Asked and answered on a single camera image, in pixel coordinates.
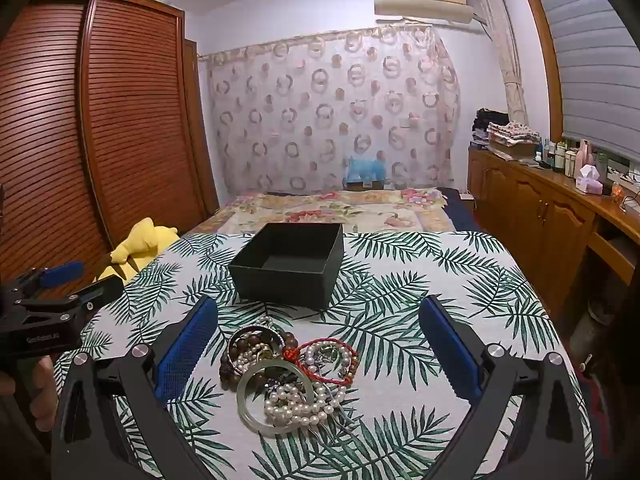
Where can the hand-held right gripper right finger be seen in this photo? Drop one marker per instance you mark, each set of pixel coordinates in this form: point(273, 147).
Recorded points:
point(450, 350)

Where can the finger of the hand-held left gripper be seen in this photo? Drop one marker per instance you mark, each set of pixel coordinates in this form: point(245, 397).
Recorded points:
point(61, 272)
point(102, 290)

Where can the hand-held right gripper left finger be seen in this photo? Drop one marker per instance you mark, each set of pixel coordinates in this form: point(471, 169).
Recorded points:
point(184, 347)

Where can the black cardboard box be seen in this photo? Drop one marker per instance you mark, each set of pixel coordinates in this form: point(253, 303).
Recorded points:
point(285, 285)

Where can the person's left hand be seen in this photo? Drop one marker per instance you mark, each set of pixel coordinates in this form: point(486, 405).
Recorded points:
point(46, 390)

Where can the yellow plush toy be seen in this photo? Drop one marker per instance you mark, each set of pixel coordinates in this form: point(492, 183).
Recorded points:
point(140, 245)

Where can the leaf print tablecloth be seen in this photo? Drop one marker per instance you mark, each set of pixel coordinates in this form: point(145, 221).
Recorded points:
point(400, 285)

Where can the dark blue bed sheet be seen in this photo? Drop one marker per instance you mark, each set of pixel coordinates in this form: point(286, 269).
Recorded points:
point(462, 210)

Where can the wooden sideboard cabinet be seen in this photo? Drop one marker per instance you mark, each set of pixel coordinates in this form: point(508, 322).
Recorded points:
point(540, 210)

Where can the wooden slatted wardrobe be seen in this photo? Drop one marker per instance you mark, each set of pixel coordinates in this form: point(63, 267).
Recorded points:
point(125, 110)

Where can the floral bedspread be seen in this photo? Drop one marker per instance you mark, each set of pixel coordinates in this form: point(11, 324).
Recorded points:
point(310, 210)

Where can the blue plastic bag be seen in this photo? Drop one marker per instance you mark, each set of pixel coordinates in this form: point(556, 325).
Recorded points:
point(365, 167)

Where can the flat cardboard box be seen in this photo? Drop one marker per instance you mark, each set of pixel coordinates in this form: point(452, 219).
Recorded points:
point(515, 151)

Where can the pink tissue box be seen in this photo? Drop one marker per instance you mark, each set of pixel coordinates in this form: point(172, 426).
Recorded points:
point(589, 182)

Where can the row of cosmetic bottles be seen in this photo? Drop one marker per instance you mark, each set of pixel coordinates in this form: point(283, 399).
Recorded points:
point(557, 157)

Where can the stack of folded clothes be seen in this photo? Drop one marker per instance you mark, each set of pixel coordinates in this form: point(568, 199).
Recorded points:
point(515, 132)

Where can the small orange ornament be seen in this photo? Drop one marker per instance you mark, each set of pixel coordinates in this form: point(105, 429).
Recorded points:
point(618, 190)

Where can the stack of dark clothes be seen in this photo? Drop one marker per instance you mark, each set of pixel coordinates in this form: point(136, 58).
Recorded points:
point(487, 120)

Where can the pink bottle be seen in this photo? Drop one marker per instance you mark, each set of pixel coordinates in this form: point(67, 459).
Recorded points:
point(583, 157)

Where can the white power strip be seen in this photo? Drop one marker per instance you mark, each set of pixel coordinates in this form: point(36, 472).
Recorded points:
point(625, 177)

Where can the tied cream curtain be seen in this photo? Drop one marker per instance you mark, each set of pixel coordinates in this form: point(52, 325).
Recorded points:
point(506, 60)

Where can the grey window blind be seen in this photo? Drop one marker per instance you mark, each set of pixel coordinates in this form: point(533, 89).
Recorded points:
point(590, 60)

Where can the wall air conditioner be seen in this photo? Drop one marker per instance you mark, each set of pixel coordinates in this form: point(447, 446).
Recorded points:
point(425, 2)

